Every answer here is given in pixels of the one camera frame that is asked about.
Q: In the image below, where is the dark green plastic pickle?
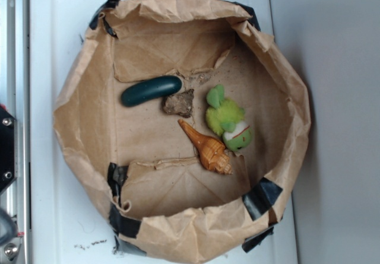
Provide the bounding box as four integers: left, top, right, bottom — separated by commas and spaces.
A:
121, 75, 182, 107

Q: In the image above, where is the brown paper bag bin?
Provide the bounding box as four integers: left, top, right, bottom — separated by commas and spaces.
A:
53, 0, 311, 263

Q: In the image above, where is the brown rock chunk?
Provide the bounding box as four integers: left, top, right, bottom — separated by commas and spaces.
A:
162, 89, 194, 118

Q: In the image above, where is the green plush toy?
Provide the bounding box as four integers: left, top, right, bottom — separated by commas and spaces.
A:
205, 84, 253, 152

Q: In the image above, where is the orange spiral seashell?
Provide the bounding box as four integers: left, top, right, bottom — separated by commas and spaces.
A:
178, 119, 232, 175

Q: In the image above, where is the white plastic tray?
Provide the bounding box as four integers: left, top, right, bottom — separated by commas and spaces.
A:
28, 0, 300, 264

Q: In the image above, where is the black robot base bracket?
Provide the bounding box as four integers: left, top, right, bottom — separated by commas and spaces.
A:
0, 104, 17, 194

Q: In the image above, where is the aluminium frame rail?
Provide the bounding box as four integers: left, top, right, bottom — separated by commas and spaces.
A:
1, 0, 31, 263

